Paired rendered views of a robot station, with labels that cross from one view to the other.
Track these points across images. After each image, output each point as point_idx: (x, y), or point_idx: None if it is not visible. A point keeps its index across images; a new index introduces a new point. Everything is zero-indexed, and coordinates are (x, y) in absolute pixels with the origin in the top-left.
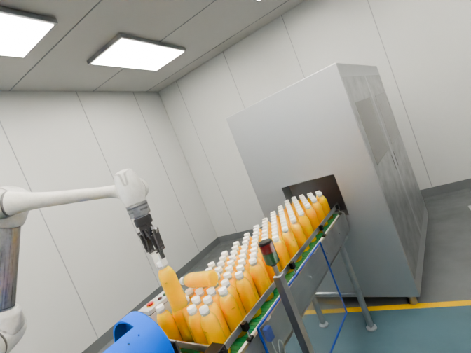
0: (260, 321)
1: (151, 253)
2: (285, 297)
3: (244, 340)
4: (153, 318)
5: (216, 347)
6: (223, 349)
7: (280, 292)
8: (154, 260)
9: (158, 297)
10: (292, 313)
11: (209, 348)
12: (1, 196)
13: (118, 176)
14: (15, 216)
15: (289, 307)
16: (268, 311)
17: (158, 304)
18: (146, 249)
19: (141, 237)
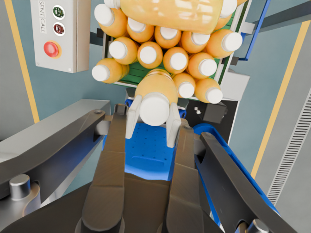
0: (232, 24)
1: (128, 137)
2: (308, 19)
3: (217, 60)
4: (80, 68)
5: (218, 111)
6: (225, 111)
7: (310, 15)
8: (135, 123)
9: (43, 19)
10: (289, 24)
11: (208, 112)
12: None
13: None
14: None
15: (293, 22)
16: (259, 24)
17: (72, 49)
18: (98, 141)
19: (46, 192)
